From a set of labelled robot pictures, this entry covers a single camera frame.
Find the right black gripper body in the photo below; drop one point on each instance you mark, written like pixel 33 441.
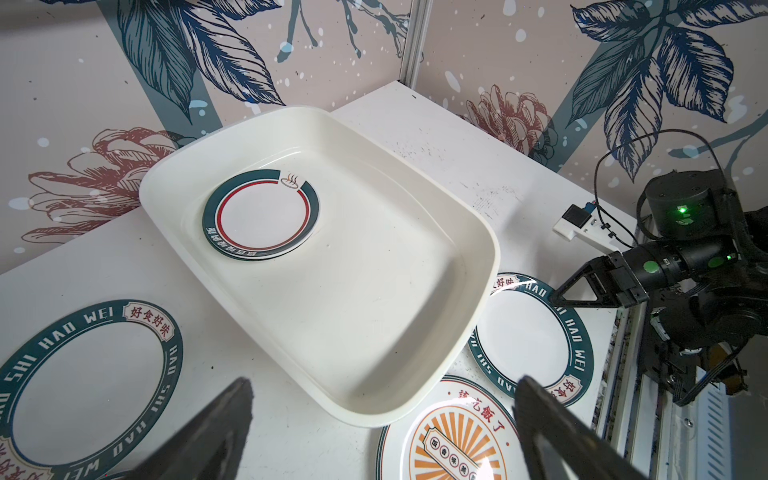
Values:
pixel 635 274

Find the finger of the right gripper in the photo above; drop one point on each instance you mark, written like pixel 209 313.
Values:
pixel 590 285

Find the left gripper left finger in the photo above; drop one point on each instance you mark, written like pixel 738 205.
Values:
pixel 210 445

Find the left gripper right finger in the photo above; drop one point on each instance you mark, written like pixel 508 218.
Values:
pixel 557 445

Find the green rim hao wei plate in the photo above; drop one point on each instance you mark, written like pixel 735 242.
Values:
pixel 520 333

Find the green red rim plate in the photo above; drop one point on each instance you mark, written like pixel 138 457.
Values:
pixel 260 214

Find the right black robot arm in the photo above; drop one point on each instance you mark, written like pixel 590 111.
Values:
pixel 703 276

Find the white plastic bin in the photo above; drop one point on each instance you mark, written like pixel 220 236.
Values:
pixel 369 312

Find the orange sunburst plate centre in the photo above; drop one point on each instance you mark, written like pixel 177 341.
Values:
pixel 459 431

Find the green rim plate far left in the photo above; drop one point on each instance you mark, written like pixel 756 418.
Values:
pixel 80 394

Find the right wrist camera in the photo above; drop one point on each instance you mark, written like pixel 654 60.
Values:
pixel 582 223

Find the aluminium mounting rail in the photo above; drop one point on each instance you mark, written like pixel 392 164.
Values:
pixel 639 420

